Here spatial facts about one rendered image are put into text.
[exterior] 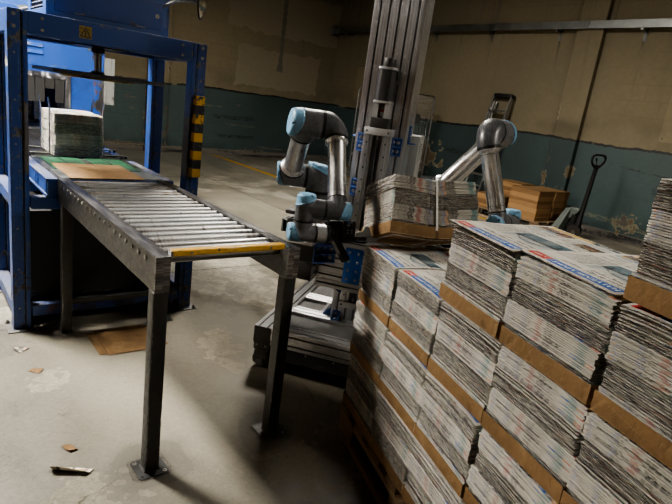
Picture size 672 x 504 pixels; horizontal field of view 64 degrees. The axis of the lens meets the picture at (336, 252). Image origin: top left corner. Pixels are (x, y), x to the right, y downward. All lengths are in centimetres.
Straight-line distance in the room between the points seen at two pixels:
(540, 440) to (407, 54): 190
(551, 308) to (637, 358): 23
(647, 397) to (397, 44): 202
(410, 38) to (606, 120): 637
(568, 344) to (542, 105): 827
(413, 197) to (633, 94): 689
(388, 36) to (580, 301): 184
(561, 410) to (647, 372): 24
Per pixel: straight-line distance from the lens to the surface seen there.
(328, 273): 265
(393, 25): 273
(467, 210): 218
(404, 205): 204
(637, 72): 879
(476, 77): 1018
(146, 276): 186
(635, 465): 114
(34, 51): 531
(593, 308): 116
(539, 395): 130
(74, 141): 378
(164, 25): 327
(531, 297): 129
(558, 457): 128
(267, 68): 1210
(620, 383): 114
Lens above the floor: 133
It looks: 15 degrees down
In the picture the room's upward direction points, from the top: 8 degrees clockwise
